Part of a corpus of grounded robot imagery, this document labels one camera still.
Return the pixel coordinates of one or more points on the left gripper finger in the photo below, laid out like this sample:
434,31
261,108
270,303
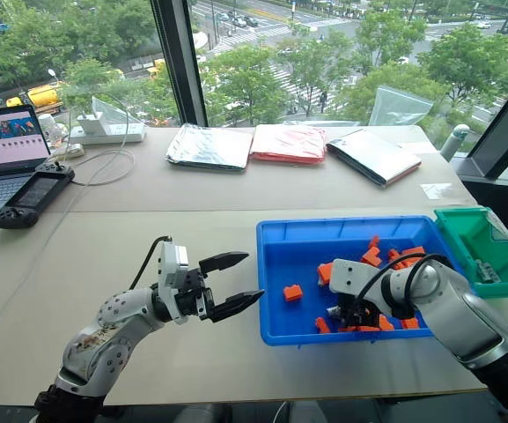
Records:
223,261
236,304

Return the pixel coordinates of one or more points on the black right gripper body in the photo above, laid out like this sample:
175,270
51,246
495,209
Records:
352,306

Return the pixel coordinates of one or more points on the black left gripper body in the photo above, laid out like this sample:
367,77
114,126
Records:
194,299

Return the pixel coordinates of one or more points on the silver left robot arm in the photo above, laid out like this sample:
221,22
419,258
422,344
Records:
104,326

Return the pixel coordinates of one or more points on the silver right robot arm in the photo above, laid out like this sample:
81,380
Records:
465,313

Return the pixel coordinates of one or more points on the blue plastic bin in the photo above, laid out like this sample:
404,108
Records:
289,264

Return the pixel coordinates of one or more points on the green plastic bin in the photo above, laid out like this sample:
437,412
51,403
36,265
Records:
506,264

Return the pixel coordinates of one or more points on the orange toy brick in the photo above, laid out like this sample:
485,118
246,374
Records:
410,324
371,256
324,272
405,263
385,324
321,325
292,294
393,255
413,251

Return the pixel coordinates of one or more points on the silver foil bag stack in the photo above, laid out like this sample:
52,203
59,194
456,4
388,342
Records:
209,147

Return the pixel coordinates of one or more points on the grey battery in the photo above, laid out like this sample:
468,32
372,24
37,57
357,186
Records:
483,267
494,274

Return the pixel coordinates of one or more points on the red plastic bag stack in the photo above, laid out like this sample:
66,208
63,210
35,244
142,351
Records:
289,143

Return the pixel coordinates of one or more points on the silver and white bag stack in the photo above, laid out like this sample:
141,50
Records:
372,156

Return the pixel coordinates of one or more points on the white power strip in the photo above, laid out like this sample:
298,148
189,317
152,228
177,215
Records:
112,132

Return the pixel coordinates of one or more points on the small white adapter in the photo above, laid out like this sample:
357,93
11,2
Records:
75,150

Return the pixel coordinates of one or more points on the white plug-in charger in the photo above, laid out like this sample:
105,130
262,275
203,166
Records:
91,123

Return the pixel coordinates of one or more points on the black handheld game controller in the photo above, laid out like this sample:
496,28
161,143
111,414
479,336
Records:
33,194

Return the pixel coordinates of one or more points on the grey laptop computer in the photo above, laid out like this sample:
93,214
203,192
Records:
2,145

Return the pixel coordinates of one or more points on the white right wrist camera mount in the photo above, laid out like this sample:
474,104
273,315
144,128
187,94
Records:
350,275

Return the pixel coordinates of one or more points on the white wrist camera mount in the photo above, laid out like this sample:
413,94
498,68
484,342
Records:
350,275
171,273

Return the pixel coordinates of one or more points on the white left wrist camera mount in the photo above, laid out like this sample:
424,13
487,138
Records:
171,273

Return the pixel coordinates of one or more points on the white pipe post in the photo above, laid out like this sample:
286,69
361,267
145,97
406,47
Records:
454,141

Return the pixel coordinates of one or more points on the black window frame pillar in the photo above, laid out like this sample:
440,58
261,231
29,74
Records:
178,61

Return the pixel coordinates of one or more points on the black slanted window frame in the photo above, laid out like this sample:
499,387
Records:
504,128

